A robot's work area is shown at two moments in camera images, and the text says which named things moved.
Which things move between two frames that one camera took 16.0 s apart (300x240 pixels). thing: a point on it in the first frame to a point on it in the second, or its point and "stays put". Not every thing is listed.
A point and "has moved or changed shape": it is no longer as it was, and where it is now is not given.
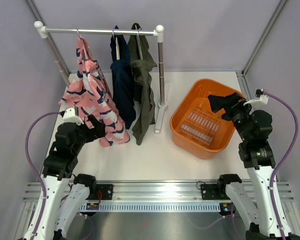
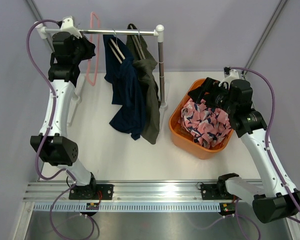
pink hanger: [82, 43] has moved or changed shape
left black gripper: [97, 132] to [89, 47]
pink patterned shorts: [89, 96] to [207, 125]
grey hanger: [139, 42] has moved or changed shape
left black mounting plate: [107, 192] stays put
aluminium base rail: [154, 191] stays put
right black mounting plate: [211, 192] stays put
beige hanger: [116, 39] has moved or changed shape
